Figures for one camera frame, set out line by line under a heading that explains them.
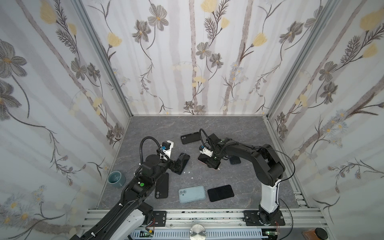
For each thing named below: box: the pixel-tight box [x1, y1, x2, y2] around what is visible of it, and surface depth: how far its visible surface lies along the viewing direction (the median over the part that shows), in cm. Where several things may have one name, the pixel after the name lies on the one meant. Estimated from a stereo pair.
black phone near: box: [207, 184, 235, 202], surface depth 84 cm
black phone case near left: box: [155, 172, 169, 199], surface depth 85 cm
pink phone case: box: [197, 153, 222, 170], surface depth 87 cm
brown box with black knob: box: [302, 227, 328, 240], surface depth 64 cm
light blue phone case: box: [178, 185, 206, 203], surface depth 84 cm
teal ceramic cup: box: [107, 170, 126, 189], surface depth 84 cm
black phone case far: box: [180, 132, 201, 145], surface depth 110 cm
